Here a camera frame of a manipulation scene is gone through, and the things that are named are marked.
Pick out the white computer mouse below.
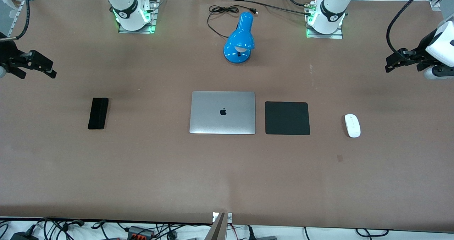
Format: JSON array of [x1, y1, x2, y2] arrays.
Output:
[[344, 114, 361, 138]]

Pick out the black smartphone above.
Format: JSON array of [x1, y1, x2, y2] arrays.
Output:
[[88, 97, 109, 130]]

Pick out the black mouse pad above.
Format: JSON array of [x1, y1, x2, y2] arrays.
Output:
[[265, 101, 311, 136]]

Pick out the aluminium table edge profile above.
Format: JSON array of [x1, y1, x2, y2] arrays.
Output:
[[6, 0, 37, 39]]

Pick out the blue desk lamp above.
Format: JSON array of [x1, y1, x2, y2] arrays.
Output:
[[223, 11, 255, 65]]

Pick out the black power adapter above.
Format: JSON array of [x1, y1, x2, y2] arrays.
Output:
[[10, 229, 39, 240]]

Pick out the silver closed laptop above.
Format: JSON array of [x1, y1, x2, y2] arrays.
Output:
[[189, 91, 256, 135]]

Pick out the grey connector block orange levers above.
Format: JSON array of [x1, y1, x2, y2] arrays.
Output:
[[123, 225, 155, 240]]

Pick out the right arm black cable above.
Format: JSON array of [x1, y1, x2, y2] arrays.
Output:
[[14, 0, 30, 40]]

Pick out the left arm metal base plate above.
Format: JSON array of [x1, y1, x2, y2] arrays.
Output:
[[305, 0, 344, 39]]

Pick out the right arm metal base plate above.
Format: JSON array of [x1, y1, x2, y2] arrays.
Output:
[[118, 0, 161, 34]]

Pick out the black cable to arm base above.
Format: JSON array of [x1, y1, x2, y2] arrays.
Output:
[[226, 0, 313, 17]]

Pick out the black cable under table edge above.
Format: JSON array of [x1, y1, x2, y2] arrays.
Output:
[[355, 228, 389, 238]]

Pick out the black lamp power cord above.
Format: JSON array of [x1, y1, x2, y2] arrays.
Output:
[[206, 5, 259, 39]]

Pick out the aluminium camera post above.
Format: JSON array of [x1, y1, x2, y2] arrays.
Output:
[[204, 212, 233, 240]]

